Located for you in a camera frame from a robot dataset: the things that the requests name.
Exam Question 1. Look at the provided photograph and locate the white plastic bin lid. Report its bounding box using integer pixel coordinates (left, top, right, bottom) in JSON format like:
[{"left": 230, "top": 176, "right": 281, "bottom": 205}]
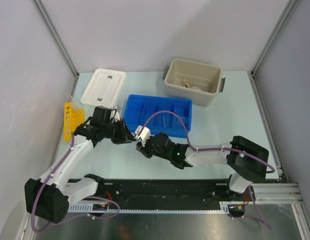
[{"left": 81, "top": 68, "right": 127, "bottom": 109}]

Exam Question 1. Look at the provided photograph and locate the clear glass test tube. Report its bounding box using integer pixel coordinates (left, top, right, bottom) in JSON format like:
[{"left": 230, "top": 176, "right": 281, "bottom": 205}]
[{"left": 67, "top": 94, "right": 79, "bottom": 111}]

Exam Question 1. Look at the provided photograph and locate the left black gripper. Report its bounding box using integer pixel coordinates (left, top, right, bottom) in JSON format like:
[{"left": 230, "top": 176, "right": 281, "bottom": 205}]
[{"left": 102, "top": 118, "right": 136, "bottom": 145}]

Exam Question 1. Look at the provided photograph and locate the white evaporating dish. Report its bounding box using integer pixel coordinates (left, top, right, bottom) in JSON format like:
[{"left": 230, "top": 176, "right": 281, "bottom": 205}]
[{"left": 192, "top": 86, "right": 202, "bottom": 91}]

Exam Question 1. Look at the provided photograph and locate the white slotted cable duct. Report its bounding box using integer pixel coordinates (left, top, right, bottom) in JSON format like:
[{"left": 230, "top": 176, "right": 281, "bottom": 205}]
[{"left": 69, "top": 201, "right": 248, "bottom": 215}]

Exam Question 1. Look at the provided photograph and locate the beige plastic storage bin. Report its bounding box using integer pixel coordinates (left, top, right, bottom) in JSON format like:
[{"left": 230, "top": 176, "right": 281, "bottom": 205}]
[{"left": 162, "top": 58, "right": 225, "bottom": 107}]

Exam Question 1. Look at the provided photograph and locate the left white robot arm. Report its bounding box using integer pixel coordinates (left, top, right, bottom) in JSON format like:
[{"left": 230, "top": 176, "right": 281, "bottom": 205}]
[{"left": 25, "top": 106, "right": 134, "bottom": 224}]

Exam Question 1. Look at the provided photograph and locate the wooden test tube clamp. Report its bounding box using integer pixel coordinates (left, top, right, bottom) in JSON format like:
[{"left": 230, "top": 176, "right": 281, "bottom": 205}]
[{"left": 183, "top": 78, "right": 194, "bottom": 89}]

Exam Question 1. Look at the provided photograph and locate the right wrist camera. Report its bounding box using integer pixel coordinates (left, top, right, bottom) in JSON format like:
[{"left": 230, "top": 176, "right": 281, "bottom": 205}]
[{"left": 134, "top": 125, "right": 151, "bottom": 147}]

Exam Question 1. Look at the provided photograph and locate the blue divided plastic tray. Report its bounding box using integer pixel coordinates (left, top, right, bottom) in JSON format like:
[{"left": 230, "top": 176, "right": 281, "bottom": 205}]
[{"left": 123, "top": 94, "right": 192, "bottom": 139}]

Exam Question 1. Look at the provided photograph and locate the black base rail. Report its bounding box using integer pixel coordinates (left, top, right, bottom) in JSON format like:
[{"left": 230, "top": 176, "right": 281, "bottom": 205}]
[{"left": 77, "top": 178, "right": 255, "bottom": 211}]

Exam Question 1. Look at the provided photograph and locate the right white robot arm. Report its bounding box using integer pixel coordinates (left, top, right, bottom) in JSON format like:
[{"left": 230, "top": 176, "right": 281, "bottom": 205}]
[{"left": 135, "top": 132, "right": 269, "bottom": 201}]

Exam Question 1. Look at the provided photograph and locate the yellow test tube rack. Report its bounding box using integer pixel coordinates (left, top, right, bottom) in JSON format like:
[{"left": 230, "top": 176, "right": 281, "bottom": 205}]
[{"left": 63, "top": 101, "right": 85, "bottom": 142}]

